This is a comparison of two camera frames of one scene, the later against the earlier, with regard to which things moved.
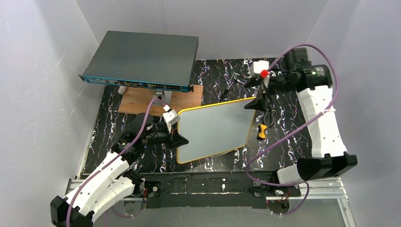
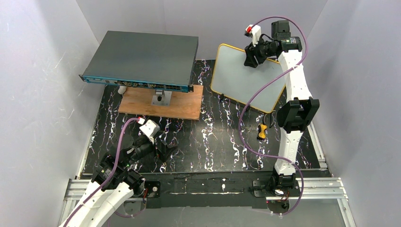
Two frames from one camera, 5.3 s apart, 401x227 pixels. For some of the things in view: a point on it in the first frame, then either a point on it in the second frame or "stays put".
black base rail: (184, 189) stays put
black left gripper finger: (178, 140) → (164, 150)
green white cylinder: (121, 90) stays put
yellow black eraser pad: (262, 134) stays put
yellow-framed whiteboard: (214, 129) → (231, 77)
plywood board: (139, 100) stays put
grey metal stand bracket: (165, 95) stays put
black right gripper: (265, 92) → (253, 53)
